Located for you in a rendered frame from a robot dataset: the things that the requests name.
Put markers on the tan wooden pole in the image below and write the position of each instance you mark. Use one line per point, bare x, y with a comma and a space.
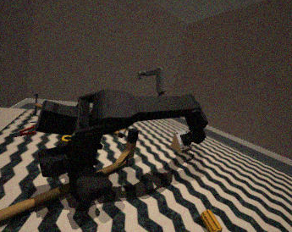
125, 159

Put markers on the long wooden-handled scraper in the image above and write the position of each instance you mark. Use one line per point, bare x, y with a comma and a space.
120, 133

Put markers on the yellow ring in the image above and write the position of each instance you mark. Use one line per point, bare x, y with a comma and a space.
66, 138

